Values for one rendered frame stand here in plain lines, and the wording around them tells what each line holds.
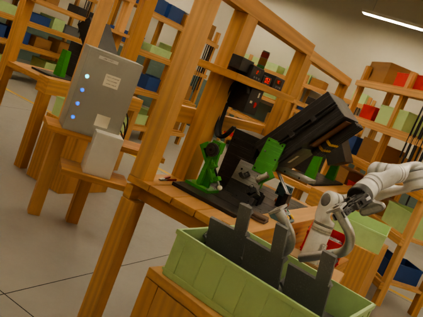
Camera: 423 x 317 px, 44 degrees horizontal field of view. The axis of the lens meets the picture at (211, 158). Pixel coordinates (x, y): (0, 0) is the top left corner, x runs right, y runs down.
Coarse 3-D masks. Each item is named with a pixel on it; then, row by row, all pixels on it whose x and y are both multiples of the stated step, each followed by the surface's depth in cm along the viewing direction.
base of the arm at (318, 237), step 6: (312, 228) 235; (318, 228) 233; (324, 228) 232; (312, 234) 234; (318, 234) 233; (324, 234) 232; (330, 234) 235; (306, 240) 237; (312, 240) 233; (318, 240) 233; (324, 240) 233; (306, 246) 235; (312, 246) 233; (318, 246) 233; (324, 246) 233; (300, 252) 238; (306, 252) 234; (318, 264) 236
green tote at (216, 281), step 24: (192, 240) 176; (264, 240) 207; (168, 264) 181; (192, 264) 176; (216, 264) 171; (192, 288) 175; (216, 288) 170; (240, 288) 165; (264, 288) 160; (336, 288) 190; (240, 312) 165; (264, 312) 160; (288, 312) 156; (312, 312) 153; (336, 312) 189; (360, 312) 168
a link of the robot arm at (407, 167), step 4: (400, 164) 191; (404, 164) 192; (408, 164) 194; (412, 164) 196; (416, 164) 199; (420, 164) 201; (404, 168) 187; (408, 168) 191; (412, 168) 199; (416, 168) 200; (420, 168) 200; (404, 172) 186; (408, 172) 189; (404, 176) 186; (400, 180) 185; (404, 180) 188
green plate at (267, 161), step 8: (264, 144) 299; (272, 144) 297; (264, 152) 297; (272, 152) 296; (280, 152) 294; (256, 160) 298; (264, 160) 296; (272, 160) 294; (256, 168) 296; (264, 168) 295; (272, 168) 293
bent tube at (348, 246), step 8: (336, 208) 155; (336, 216) 157; (344, 224) 156; (344, 232) 157; (352, 232) 157; (352, 240) 157; (336, 248) 164; (344, 248) 160; (352, 248) 159; (304, 256) 172; (312, 256) 169; (320, 256) 167; (344, 256) 162
